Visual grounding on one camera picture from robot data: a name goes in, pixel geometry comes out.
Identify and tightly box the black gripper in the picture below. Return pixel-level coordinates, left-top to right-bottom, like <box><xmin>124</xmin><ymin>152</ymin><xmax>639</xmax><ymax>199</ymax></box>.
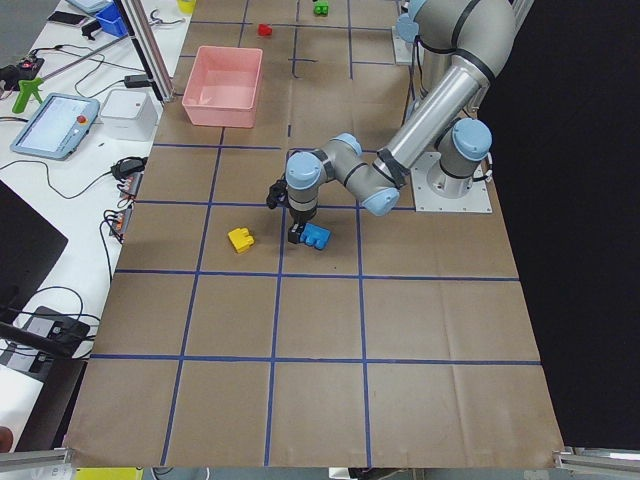
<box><xmin>287</xmin><ymin>206</ymin><xmax>317</xmax><ymax>244</ymax></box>

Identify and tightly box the blue toy block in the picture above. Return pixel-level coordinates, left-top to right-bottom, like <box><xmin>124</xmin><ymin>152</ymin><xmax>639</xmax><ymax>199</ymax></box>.
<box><xmin>300</xmin><ymin>223</ymin><xmax>331</xmax><ymax>250</ymax></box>

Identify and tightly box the green toy block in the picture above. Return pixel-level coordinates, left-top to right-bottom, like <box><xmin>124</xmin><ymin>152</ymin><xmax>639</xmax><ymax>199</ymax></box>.
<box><xmin>313</xmin><ymin>0</ymin><xmax>329</xmax><ymax>17</ymax></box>

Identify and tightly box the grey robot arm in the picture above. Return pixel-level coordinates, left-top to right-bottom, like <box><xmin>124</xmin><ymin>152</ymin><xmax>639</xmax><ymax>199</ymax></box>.
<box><xmin>407</xmin><ymin>1</ymin><xmax>516</xmax><ymax>91</ymax></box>
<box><xmin>267</xmin><ymin>1</ymin><xmax>517</xmax><ymax>244</ymax></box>

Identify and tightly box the pink plastic box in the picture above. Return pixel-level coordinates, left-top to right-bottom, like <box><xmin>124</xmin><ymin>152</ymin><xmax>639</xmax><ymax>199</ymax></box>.
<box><xmin>182</xmin><ymin>46</ymin><xmax>263</xmax><ymax>128</ymax></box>

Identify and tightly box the yellow toy block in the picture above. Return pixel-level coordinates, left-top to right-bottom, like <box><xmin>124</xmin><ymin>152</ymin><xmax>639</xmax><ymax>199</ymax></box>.
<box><xmin>227</xmin><ymin>227</ymin><xmax>255</xmax><ymax>254</ymax></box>

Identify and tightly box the red toy block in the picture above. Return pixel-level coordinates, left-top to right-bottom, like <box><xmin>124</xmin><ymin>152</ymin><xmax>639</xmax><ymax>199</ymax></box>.
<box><xmin>257</xmin><ymin>23</ymin><xmax>273</xmax><ymax>36</ymax></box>

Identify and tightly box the white square device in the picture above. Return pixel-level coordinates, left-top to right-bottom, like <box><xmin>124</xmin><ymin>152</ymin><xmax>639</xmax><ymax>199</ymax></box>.
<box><xmin>100</xmin><ymin>89</ymin><xmax>158</xmax><ymax>141</ymax></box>

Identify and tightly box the black power adapter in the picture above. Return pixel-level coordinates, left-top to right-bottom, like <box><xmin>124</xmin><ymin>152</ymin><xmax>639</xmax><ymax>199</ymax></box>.
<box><xmin>123</xmin><ymin>74</ymin><xmax>151</xmax><ymax>89</ymax></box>

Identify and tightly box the teach pendant tablet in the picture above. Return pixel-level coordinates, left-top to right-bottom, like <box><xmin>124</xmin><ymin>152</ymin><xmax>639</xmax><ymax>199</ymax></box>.
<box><xmin>10</xmin><ymin>93</ymin><xmax>101</xmax><ymax>160</ymax></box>

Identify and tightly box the black monitor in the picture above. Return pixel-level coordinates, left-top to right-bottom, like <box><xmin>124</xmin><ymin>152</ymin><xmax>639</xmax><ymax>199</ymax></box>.
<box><xmin>1</xmin><ymin>182</ymin><xmax>68</xmax><ymax>323</ymax></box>

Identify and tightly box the blue plastic bin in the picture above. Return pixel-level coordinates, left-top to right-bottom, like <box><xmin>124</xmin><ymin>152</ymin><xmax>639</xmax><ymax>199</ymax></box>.
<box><xmin>95</xmin><ymin>3</ymin><xmax>128</xmax><ymax>38</ymax></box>

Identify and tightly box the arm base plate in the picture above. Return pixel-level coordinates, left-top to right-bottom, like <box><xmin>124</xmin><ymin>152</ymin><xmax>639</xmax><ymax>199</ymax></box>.
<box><xmin>410</xmin><ymin>152</ymin><xmax>493</xmax><ymax>214</ymax></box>
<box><xmin>392</xmin><ymin>22</ymin><xmax>418</xmax><ymax>66</ymax></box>

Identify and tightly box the aluminium frame post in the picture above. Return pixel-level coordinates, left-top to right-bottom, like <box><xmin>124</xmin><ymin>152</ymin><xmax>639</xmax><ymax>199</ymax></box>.
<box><xmin>114</xmin><ymin>0</ymin><xmax>174</xmax><ymax>103</ymax></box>

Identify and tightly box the green handled grabber tool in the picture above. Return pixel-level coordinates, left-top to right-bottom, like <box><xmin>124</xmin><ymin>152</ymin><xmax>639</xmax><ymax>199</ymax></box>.
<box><xmin>12</xmin><ymin>77</ymin><xmax>44</xmax><ymax>114</ymax></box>

